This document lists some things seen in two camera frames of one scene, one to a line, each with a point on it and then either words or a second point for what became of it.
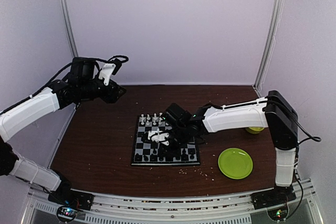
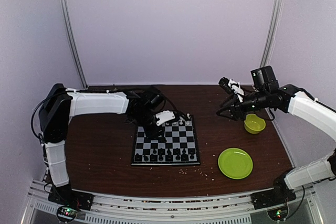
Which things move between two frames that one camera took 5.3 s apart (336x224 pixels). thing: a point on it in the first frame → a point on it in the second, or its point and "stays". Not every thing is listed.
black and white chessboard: (146, 153) stays
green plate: (235, 163) stays
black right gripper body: (182, 137) → (238, 109)
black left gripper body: (87, 91) → (144, 119)
